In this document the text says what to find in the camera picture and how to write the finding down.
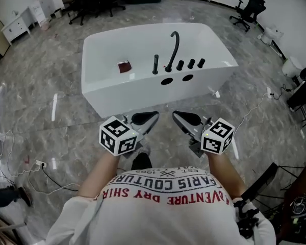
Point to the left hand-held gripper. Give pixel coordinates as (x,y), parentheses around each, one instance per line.
(117,136)

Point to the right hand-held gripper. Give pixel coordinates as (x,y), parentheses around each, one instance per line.
(218,136)

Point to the black handheld shower head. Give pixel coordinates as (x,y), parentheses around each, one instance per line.
(155,62)

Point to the person's right forearm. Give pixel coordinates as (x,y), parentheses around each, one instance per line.
(224,175)

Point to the person's left forearm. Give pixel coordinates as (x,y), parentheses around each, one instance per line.
(99,177)

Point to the white bathtub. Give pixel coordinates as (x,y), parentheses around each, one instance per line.
(132,42)

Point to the person's grey shoe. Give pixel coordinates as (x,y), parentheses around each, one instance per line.
(146,149)

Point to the person's black trouser leg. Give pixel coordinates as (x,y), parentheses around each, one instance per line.
(141,162)

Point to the black curved faucet spout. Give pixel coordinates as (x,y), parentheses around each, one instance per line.
(168,68)

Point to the dark red cloth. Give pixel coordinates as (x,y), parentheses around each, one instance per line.
(124,66)

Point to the black faucet knob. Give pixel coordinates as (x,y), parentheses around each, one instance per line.
(201,62)
(191,63)
(180,65)

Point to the white power strip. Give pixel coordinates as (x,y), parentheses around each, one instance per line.
(40,163)
(268,92)

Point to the black tripod stand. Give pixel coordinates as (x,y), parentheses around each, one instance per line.
(264,181)

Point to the person's white printed shirt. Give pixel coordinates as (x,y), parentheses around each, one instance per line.
(163,221)

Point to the white round trash can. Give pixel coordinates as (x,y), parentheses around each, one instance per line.
(292,66)

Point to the small white bin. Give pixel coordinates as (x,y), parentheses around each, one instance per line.
(58,13)

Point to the pale pink bucket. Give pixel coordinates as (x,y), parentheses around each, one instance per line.
(45,25)

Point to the black helmet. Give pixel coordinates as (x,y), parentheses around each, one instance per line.
(303,205)

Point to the white water dispenser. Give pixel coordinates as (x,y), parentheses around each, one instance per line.
(38,9)

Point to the white drawer cabinet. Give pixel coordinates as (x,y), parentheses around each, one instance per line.
(15,27)

